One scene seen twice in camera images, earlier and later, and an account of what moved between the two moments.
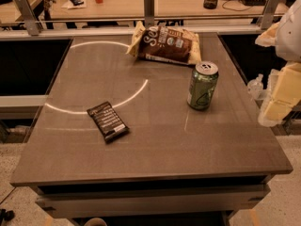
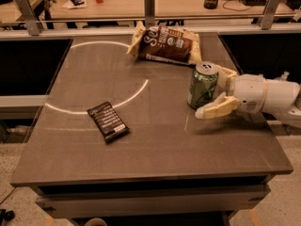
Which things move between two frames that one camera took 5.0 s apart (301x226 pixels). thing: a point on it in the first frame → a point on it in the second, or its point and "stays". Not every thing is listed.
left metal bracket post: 27,12 stays
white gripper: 292,37 → 249,93
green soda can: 202,84 stays
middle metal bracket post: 149,0 stays
